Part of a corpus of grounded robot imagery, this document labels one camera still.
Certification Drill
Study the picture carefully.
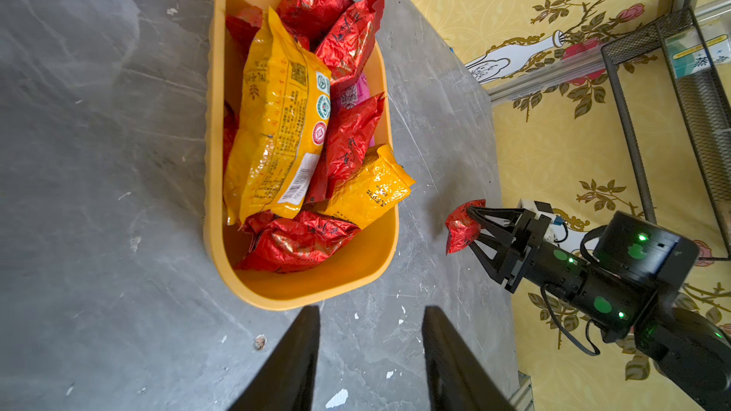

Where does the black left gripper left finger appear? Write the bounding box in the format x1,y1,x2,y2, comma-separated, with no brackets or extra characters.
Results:
230,306,321,410

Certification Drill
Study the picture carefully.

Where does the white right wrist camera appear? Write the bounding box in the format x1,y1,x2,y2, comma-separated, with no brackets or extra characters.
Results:
518,198,569,245

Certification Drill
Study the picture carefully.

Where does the green label clear jar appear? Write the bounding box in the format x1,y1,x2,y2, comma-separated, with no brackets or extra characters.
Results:
666,19,730,79

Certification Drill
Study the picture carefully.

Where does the small red tea bag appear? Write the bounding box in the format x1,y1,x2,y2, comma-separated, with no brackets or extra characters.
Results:
445,199,485,255

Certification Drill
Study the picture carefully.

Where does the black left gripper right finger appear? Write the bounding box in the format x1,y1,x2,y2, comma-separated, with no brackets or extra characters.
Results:
422,306,513,411

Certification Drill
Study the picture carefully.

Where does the small yellow tea bag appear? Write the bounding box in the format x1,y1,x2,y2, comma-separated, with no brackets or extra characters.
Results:
313,145,416,229

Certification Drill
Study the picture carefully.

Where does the magenta tea bag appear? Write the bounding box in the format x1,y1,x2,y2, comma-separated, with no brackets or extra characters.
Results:
332,73,370,113

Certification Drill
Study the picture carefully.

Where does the yellow plastic storage box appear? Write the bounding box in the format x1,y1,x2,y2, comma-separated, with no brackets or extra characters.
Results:
203,0,399,311

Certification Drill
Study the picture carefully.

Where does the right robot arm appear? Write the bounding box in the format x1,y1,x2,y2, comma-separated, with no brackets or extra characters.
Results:
466,207,730,410

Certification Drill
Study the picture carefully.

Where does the large yellow tea bag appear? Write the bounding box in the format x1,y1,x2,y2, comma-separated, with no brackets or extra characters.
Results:
223,10,331,226

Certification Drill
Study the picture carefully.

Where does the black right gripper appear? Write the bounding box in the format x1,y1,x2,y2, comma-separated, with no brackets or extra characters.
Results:
466,207,588,302

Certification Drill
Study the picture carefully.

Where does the red tea bag front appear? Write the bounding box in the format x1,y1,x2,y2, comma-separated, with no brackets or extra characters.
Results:
234,210,360,274

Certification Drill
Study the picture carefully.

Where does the black wire mesh shelf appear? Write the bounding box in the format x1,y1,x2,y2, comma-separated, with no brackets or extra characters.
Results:
601,7,730,261

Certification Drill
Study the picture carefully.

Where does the long red tea bag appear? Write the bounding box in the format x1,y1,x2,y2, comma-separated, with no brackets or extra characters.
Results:
315,0,386,97

